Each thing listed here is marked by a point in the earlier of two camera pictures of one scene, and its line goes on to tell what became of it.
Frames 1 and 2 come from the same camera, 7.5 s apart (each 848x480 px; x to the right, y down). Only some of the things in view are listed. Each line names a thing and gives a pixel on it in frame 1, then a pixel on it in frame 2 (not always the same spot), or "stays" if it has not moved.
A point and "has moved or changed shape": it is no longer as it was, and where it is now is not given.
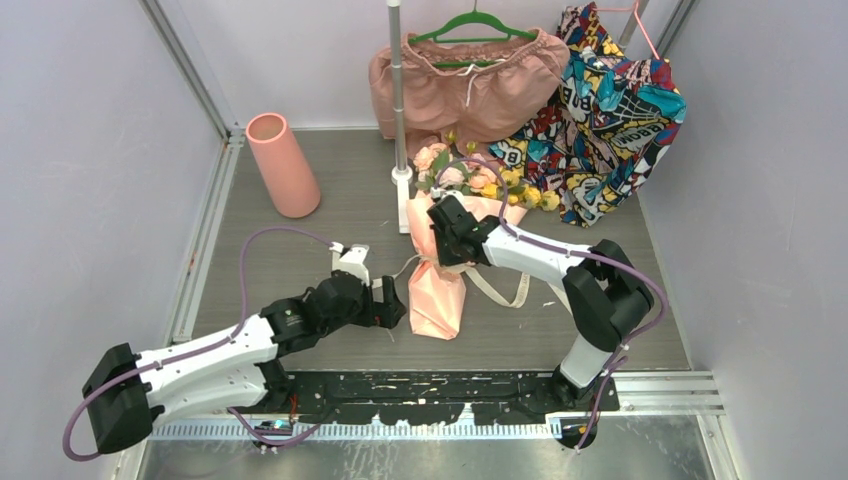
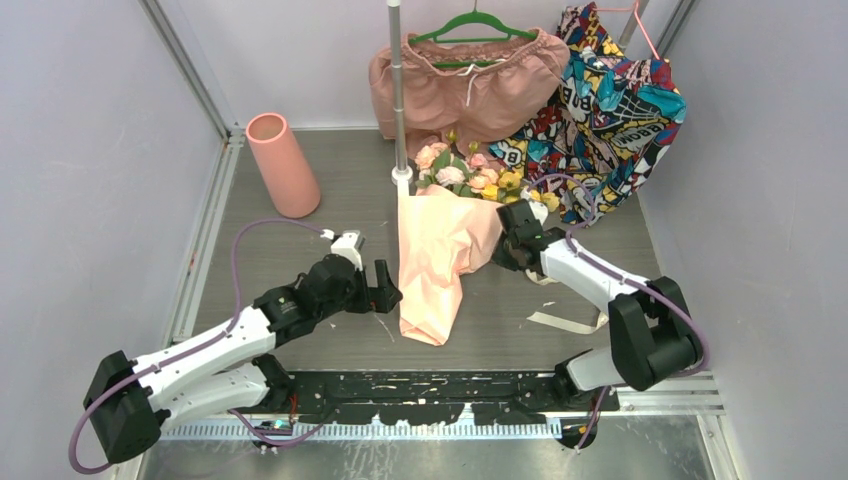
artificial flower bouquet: [458, 167] stays
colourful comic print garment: [617, 119] stays
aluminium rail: [442, 430] stays
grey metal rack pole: [632, 22] stays
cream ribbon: [522, 297] to [559, 322]
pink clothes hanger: [634, 9] stays
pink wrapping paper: [437, 294] has moved or changed shape
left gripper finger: [387, 314] to [381, 299]
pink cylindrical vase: [291, 185] stays
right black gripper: [444, 258] to [500, 257]
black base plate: [430, 395] stays
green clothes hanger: [433, 34] stays
